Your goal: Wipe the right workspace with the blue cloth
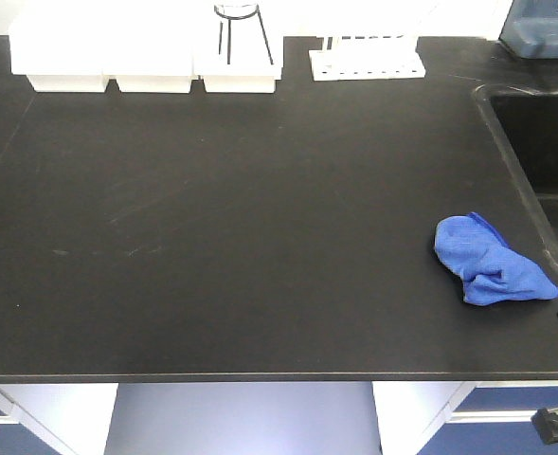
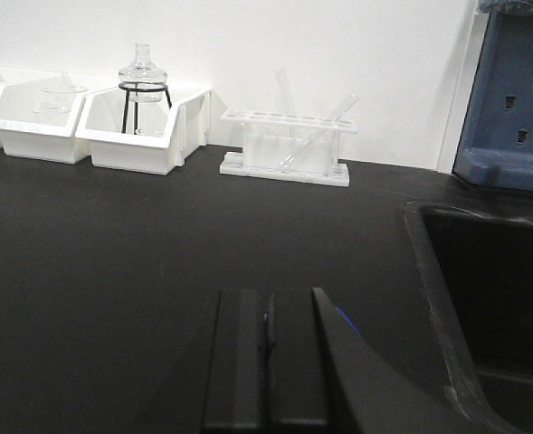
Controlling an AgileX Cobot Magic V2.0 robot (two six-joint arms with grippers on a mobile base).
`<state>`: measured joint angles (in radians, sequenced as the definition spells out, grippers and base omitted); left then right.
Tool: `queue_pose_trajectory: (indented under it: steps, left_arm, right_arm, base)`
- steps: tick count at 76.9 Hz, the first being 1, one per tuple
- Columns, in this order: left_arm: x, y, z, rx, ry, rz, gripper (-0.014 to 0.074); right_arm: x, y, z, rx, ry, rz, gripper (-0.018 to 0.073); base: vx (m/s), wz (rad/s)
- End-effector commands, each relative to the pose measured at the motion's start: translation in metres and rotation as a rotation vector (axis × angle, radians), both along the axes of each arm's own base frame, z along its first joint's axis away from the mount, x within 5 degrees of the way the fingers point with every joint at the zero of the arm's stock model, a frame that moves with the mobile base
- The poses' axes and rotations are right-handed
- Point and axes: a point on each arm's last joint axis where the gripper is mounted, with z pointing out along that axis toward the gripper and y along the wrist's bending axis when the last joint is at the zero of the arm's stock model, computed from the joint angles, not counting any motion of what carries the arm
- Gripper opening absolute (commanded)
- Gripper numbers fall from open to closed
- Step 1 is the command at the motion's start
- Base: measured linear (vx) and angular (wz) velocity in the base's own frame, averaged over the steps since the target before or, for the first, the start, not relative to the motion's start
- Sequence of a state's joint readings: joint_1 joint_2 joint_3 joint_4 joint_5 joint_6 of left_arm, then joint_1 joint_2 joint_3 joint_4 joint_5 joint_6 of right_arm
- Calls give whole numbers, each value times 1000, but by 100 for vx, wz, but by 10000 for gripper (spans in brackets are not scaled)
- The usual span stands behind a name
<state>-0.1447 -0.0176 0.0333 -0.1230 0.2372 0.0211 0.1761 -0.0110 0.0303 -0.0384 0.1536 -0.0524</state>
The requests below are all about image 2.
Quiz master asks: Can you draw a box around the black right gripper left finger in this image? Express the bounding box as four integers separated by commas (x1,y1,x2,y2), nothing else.
203,289,263,429

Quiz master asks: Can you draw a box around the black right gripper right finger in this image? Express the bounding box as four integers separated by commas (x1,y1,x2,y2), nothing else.
267,288,328,429

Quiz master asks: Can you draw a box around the black sink basin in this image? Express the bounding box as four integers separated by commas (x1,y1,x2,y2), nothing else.
404,203,533,433

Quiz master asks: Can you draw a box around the white test tube rack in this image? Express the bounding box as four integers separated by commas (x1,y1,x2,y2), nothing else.
220,109,357,187

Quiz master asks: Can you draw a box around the slanted glass test tube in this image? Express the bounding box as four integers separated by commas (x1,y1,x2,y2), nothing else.
280,92,359,172

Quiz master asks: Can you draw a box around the white storage bin right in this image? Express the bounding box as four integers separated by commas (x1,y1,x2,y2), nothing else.
75,84,212,175

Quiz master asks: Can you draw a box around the upright glass test tube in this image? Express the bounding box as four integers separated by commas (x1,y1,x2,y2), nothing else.
275,68,296,117

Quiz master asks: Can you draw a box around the blue pegboard drying rack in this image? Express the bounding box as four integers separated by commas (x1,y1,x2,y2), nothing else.
453,1,533,191

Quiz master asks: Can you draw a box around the clear glass flask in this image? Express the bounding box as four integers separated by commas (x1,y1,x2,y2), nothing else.
119,43,167,99

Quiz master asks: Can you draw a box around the white storage bin middle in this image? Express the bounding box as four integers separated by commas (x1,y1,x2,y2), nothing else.
0,74,93,164

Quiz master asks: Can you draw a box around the clear glass beaker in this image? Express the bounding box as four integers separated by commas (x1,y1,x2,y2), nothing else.
33,73,88,115

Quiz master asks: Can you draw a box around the black wire tripod stand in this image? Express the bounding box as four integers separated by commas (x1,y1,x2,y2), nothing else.
118,81,173,135

